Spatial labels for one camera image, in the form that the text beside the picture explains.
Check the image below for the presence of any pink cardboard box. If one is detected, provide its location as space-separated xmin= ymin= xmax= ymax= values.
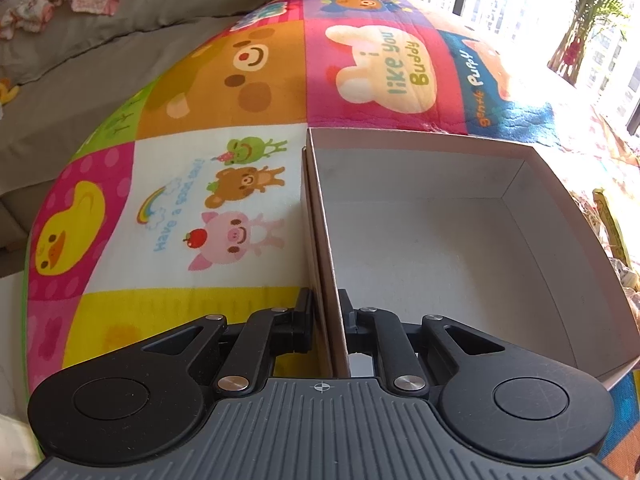
xmin=303 ymin=128 xmax=639 ymax=387

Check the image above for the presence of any colourful cartoon play mat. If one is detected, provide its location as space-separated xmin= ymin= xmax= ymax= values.
xmin=24 ymin=0 xmax=639 ymax=479

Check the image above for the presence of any green yellow snack packet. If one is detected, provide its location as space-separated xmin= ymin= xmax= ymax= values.
xmin=592 ymin=188 xmax=631 ymax=266

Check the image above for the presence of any grey bed sheet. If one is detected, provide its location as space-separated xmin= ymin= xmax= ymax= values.
xmin=1 ymin=16 xmax=238 ymax=247

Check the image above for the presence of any grey long pillow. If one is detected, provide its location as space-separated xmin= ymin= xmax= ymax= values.
xmin=1 ymin=0 xmax=269 ymax=84

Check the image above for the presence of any yellow orange baby toy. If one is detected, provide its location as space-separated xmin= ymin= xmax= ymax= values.
xmin=0 ymin=78 xmax=20 ymax=105

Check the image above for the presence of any potted green plant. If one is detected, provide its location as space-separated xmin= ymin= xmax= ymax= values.
xmin=547 ymin=0 xmax=626 ymax=86

